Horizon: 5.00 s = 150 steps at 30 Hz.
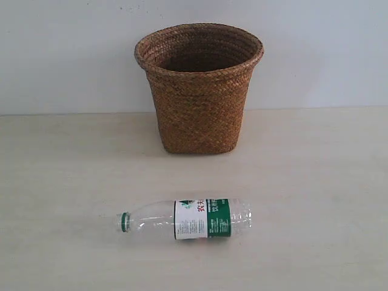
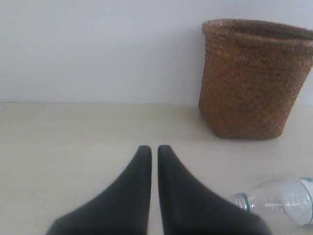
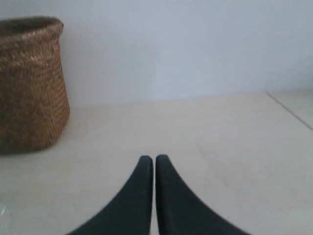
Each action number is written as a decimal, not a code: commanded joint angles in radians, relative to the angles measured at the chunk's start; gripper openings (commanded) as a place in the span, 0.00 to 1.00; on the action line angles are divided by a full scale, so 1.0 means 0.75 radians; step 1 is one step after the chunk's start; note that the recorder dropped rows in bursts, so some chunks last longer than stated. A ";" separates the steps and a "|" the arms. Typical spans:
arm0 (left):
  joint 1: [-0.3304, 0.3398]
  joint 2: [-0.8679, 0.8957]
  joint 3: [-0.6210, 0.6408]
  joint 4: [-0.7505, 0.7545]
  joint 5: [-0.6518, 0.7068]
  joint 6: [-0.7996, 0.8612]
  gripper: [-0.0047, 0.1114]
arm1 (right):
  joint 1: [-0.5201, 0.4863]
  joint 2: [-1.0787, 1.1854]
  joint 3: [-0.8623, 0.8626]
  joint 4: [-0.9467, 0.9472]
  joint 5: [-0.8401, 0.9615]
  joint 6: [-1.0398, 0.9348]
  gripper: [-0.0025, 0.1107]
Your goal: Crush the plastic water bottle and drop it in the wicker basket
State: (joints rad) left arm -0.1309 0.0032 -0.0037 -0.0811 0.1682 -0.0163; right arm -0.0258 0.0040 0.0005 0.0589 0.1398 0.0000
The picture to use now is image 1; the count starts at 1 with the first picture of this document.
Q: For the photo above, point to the clear plastic bottle green label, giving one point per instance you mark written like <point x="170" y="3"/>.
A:
<point x="187" y="219"/>

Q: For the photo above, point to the brown woven basket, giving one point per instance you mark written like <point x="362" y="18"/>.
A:
<point x="199" y="76"/>

